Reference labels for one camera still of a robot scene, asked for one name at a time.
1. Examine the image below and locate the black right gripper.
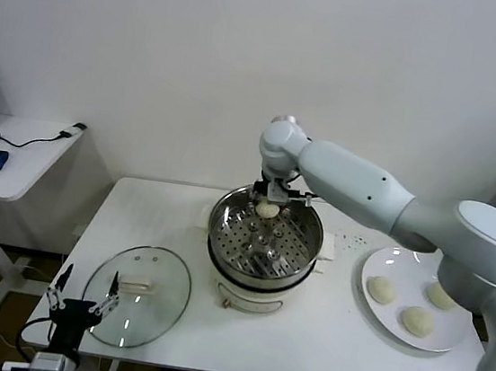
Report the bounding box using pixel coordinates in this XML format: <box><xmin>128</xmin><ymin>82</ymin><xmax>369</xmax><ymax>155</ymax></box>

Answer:
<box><xmin>247</xmin><ymin>177</ymin><xmax>273</xmax><ymax>208</ymax></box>

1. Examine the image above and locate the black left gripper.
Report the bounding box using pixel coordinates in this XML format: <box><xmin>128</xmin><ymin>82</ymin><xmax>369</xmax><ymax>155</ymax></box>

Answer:
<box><xmin>39</xmin><ymin>260</ymin><xmax>124</xmax><ymax>361</ymax></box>

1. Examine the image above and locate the white steamed baozi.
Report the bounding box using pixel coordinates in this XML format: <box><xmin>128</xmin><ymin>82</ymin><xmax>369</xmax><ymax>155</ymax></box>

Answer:
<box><xmin>398</xmin><ymin>303</ymin><xmax>438</xmax><ymax>340</ymax></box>
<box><xmin>363</xmin><ymin>274</ymin><xmax>399</xmax><ymax>306</ymax></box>
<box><xmin>422</xmin><ymin>279</ymin><xmax>461</xmax><ymax>312</ymax></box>
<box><xmin>254</xmin><ymin>199</ymin><xmax>281</xmax><ymax>221</ymax></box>

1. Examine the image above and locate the glass pot lid cream handle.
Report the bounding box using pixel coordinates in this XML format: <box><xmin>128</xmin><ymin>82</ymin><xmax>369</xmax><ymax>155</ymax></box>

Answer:
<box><xmin>76</xmin><ymin>238</ymin><xmax>197</xmax><ymax>356</ymax></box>

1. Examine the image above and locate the stainless steel steamer basket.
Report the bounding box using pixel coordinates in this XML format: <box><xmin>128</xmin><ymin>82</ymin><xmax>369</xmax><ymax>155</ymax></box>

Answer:
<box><xmin>200</xmin><ymin>178</ymin><xmax>330</xmax><ymax>295</ymax></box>

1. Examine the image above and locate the white electric cooker pot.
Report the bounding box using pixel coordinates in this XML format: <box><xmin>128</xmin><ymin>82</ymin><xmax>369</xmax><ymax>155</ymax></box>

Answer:
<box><xmin>186</xmin><ymin>203</ymin><xmax>341</xmax><ymax>325</ymax></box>

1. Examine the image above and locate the white round plate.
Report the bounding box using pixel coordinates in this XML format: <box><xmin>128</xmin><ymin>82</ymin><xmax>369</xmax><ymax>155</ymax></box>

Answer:
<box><xmin>351</xmin><ymin>243</ymin><xmax>481</xmax><ymax>358</ymax></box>

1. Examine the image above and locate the white side table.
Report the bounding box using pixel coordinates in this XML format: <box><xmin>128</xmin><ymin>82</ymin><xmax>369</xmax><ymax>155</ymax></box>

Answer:
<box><xmin>0</xmin><ymin>112</ymin><xmax>92</xmax><ymax>327</ymax></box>

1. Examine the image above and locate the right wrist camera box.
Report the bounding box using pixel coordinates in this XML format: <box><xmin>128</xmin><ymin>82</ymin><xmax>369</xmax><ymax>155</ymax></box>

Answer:
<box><xmin>265</xmin><ymin>176</ymin><xmax>317</xmax><ymax>209</ymax></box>

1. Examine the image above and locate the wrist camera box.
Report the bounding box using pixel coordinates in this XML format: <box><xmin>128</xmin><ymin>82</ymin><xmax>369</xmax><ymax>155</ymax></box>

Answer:
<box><xmin>1</xmin><ymin>359</ymin><xmax>35</xmax><ymax>371</ymax></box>
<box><xmin>265</xmin><ymin>176</ymin><xmax>317</xmax><ymax>209</ymax></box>

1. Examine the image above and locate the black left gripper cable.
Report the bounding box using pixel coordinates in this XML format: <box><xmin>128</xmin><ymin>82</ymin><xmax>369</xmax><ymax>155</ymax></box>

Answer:
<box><xmin>17</xmin><ymin>314</ymin><xmax>56</xmax><ymax>361</ymax></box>

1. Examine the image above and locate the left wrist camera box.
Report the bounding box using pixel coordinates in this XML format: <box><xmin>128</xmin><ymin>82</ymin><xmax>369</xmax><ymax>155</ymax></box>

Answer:
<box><xmin>1</xmin><ymin>359</ymin><xmax>35</xmax><ymax>371</ymax></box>

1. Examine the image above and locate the black cable with adapter plug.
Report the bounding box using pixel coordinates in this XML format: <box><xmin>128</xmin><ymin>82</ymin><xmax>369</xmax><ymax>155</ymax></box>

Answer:
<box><xmin>0</xmin><ymin>112</ymin><xmax>89</xmax><ymax>157</ymax></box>

